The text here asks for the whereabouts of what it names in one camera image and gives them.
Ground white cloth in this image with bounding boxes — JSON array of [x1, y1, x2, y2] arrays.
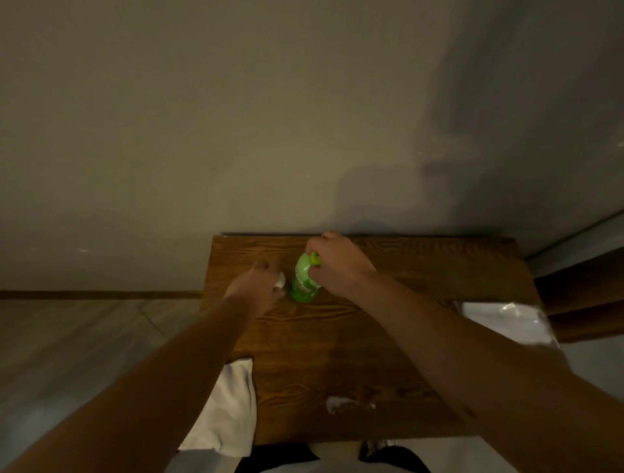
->
[[177, 358, 258, 459]]

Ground person's left forearm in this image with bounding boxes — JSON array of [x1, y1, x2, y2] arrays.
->
[[0, 297, 259, 473]]

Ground white right shoe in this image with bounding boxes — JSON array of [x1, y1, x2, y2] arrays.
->
[[358, 440, 398, 459]]

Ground person's left hand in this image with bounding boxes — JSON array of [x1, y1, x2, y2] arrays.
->
[[223, 259, 286, 318]]

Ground white tissue pack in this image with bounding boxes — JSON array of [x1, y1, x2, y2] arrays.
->
[[453, 300, 562, 350]]

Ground white long panel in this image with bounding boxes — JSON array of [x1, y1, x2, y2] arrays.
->
[[525, 212, 624, 279]]

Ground black trousers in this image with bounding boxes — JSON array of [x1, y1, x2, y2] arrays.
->
[[233, 441, 432, 473]]

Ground person's right hand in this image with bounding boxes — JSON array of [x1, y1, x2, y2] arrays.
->
[[304, 231, 379, 301]]

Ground dark wooden frame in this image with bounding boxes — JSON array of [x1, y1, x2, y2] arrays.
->
[[534, 246, 624, 344]]

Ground green plastic bottle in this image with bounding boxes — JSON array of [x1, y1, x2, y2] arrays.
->
[[289, 251, 322, 304]]

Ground white shirt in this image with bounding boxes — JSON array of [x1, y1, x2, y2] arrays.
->
[[261, 457, 413, 473]]

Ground person's right forearm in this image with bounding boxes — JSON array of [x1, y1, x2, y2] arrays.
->
[[360, 275, 624, 473]]

